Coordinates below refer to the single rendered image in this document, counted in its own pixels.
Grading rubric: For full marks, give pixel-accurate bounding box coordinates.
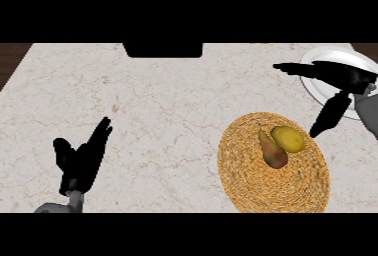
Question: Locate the black appliance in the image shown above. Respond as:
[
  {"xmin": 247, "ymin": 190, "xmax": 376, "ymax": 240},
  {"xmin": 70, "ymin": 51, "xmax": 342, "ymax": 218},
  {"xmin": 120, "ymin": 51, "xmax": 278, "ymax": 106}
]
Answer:
[{"xmin": 120, "ymin": 42, "xmax": 205, "ymax": 59}]

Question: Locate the yellow lemon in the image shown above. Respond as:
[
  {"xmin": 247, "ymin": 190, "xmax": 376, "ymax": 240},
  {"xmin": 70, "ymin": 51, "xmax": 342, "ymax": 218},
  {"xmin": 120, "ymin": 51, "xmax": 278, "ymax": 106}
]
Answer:
[{"xmin": 268, "ymin": 125, "xmax": 306, "ymax": 154}]

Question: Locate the white round plate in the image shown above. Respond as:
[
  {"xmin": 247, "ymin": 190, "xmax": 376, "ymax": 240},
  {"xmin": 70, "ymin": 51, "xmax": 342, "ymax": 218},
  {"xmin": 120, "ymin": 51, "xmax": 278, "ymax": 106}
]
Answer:
[{"xmin": 298, "ymin": 45, "xmax": 378, "ymax": 122}]

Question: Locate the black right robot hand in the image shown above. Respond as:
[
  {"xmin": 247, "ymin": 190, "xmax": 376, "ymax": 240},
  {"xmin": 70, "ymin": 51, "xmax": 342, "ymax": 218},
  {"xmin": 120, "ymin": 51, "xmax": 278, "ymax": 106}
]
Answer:
[{"xmin": 271, "ymin": 60, "xmax": 378, "ymax": 139}]

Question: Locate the brown-green pear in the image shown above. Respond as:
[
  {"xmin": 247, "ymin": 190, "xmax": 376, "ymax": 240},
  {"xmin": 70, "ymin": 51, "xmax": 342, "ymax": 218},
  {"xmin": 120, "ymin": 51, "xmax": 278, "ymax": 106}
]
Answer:
[{"xmin": 256, "ymin": 129, "xmax": 289, "ymax": 170}]

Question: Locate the round woven straw placemat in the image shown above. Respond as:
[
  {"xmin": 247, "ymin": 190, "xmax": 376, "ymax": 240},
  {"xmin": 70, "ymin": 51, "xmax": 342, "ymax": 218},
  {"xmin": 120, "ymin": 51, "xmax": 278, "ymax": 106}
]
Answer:
[{"xmin": 216, "ymin": 111, "xmax": 331, "ymax": 214}]

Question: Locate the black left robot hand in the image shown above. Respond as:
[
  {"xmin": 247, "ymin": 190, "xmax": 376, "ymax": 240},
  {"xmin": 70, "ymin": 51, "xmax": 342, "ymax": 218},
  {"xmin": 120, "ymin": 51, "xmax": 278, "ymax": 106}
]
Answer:
[{"xmin": 51, "ymin": 116, "xmax": 113, "ymax": 197}]

